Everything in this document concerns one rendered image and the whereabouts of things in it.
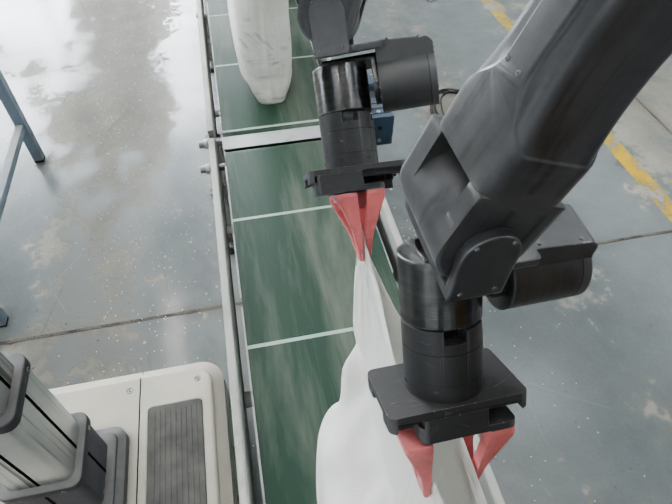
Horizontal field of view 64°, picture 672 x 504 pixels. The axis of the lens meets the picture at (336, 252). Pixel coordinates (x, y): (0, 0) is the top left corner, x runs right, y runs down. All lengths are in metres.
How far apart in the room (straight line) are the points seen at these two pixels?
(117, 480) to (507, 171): 1.16
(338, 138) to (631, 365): 1.49
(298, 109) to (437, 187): 1.65
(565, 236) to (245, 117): 1.62
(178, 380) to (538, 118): 1.24
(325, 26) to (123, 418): 1.08
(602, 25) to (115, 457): 1.23
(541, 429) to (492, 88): 1.47
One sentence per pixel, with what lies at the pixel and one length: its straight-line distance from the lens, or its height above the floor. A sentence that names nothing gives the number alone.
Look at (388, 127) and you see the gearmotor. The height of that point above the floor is 0.35.
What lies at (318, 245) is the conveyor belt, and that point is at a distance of 1.45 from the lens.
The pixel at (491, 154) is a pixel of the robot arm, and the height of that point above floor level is 1.31.
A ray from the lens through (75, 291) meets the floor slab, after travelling 2.03.
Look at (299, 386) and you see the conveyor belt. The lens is 1.22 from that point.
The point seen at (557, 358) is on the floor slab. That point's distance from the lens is 1.82.
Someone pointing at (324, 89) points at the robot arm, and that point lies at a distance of 0.57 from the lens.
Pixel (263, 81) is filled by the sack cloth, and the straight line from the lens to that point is 1.95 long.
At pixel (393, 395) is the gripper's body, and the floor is 1.11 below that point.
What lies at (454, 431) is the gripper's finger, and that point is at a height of 1.10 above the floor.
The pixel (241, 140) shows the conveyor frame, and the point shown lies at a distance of 1.82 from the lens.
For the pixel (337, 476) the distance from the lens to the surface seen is 0.69.
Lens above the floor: 1.47
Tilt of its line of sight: 49 degrees down
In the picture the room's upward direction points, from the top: straight up
